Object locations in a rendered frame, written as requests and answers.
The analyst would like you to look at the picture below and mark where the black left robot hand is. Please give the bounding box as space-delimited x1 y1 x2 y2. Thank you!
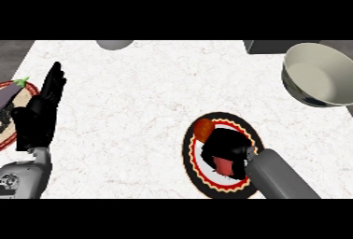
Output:
10 61 69 152

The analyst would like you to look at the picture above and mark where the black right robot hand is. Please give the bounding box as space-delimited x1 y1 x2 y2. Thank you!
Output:
199 128 255 181

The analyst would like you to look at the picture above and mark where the red orange bell pepper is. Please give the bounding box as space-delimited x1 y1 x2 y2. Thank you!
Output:
192 118 236 177

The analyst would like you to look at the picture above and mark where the red-rimmed beige plate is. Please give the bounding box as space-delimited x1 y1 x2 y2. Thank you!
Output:
0 79 41 152

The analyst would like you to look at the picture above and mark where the black red-rimmed plate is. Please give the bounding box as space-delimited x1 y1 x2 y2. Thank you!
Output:
180 111 265 200

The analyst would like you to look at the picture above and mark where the cream bowl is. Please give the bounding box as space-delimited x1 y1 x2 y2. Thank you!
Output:
280 42 353 108

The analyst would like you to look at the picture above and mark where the purple eggplant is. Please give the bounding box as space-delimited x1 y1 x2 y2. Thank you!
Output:
0 77 31 112

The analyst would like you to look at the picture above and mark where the grey round object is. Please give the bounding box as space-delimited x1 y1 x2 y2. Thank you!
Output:
94 39 134 51

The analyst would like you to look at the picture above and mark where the dark grey box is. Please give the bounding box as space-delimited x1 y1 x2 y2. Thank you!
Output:
242 39 322 55

